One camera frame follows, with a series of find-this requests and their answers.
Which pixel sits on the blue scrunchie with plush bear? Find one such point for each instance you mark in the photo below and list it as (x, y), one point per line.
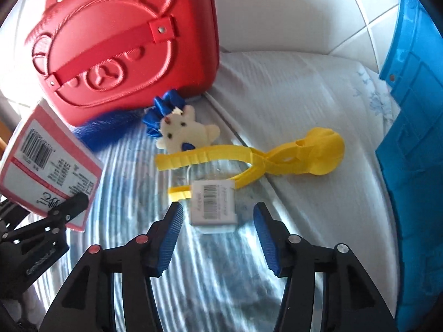
(183, 128)

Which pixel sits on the blue plastic storage bin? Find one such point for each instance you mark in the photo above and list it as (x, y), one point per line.
(415, 145)

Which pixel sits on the white barcode price tag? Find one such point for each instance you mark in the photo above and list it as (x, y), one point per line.
(213, 204)

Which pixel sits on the blue fuzzy brush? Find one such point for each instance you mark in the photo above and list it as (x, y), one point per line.
(103, 128)

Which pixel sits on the red bear-embossed handbag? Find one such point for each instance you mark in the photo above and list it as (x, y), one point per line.
(121, 41)

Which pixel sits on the desktop with floral tablecloth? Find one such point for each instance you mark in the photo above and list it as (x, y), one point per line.
(311, 110)

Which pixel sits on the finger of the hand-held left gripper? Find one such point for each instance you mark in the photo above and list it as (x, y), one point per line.
(72, 204)

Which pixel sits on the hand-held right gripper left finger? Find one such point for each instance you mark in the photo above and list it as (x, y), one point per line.
(169, 238)

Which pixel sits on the yellow snowball maker tongs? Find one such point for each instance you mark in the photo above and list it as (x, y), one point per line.
(325, 152)

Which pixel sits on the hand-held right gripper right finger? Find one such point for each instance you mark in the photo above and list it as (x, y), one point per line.
(266, 238)

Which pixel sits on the pink-bordered card package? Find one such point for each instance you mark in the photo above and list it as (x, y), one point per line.
(45, 152)

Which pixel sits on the wooden chair frame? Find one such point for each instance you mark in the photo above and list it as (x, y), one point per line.
(3, 135)

